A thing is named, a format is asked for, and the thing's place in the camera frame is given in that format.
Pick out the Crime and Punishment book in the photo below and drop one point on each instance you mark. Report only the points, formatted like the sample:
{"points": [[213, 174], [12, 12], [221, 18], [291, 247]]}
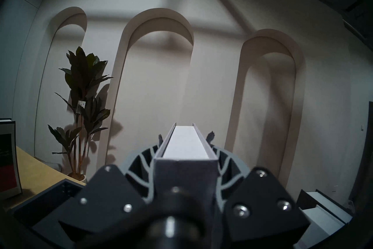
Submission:
{"points": [[8, 163]]}

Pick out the light wooden display table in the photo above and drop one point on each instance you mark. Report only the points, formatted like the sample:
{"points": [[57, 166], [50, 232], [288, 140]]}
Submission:
{"points": [[38, 175]]}

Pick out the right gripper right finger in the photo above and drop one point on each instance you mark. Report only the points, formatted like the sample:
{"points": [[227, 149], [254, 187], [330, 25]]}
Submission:
{"points": [[262, 207]]}

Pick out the white plant tag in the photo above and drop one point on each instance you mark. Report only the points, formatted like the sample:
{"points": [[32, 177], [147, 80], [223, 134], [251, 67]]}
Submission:
{"points": [[81, 103]]}

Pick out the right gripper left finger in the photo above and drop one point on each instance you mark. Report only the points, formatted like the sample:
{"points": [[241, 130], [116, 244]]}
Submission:
{"points": [[102, 207]]}

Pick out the black Century book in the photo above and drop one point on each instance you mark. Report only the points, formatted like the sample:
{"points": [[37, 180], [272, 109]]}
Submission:
{"points": [[326, 203]]}

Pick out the black metal shelf cart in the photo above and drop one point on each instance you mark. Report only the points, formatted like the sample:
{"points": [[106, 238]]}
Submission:
{"points": [[43, 207]]}

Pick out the grey Discontent book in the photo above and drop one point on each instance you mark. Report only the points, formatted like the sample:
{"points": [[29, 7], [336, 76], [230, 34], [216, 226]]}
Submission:
{"points": [[186, 146]]}

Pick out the white Design Hotels yearbook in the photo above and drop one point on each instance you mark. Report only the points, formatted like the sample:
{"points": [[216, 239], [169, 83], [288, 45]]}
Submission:
{"points": [[320, 228]]}

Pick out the white plant pot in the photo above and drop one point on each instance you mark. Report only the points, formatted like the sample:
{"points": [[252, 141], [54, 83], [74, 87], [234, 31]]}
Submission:
{"points": [[76, 177]]}

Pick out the tall green leafy plant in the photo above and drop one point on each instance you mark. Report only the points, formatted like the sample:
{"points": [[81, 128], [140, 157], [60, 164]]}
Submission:
{"points": [[84, 76]]}

